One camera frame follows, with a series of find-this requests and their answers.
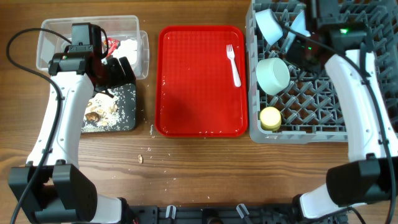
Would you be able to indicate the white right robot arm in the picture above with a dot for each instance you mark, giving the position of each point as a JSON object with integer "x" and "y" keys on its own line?
{"x": 346, "y": 52}

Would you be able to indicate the yellow cup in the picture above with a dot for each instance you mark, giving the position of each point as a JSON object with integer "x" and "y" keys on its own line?
{"x": 270, "y": 118}

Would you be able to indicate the white plastic fork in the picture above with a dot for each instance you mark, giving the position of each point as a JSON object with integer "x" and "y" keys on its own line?
{"x": 231, "y": 56}

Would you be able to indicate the rice and food leftovers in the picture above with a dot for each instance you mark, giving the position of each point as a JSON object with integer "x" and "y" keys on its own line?
{"x": 105, "y": 112}

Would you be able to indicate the clear plastic waste bin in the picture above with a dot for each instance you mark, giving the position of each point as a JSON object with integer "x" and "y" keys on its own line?
{"x": 121, "y": 28}

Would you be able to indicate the light blue plate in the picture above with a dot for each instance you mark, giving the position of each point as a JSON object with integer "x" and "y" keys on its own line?
{"x": 299, "y": 26}

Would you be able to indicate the red plastic tray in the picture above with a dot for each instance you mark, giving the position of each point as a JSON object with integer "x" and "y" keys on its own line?
{"x": 195, "y": 92}

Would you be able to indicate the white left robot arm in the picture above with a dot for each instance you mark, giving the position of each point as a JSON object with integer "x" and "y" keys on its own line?
{"x": 50, "y": 188}

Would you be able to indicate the red snack wrapper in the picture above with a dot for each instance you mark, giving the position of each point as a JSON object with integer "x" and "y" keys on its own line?
{"x": 111, "y": 45}

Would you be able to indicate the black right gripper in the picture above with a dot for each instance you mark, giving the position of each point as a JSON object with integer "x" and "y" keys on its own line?
{"x": 301, "y": 68}

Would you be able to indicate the light blue bowl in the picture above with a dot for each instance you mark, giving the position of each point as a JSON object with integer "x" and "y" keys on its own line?
{"x": 268, "y": 25}

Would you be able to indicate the grey dishwasher rack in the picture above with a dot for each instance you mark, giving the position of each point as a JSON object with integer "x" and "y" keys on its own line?
{"x": 309, "y": 106}

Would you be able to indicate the black food waste bin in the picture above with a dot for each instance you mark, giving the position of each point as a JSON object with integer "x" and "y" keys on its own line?
{"x": 124, "y": 109}

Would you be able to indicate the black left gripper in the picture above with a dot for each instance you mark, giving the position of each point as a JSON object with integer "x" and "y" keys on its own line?
{"x": 120, "y": 78}

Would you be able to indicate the green bowl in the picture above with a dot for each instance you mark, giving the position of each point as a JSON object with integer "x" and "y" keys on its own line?
{"x": 272, "y": 75}

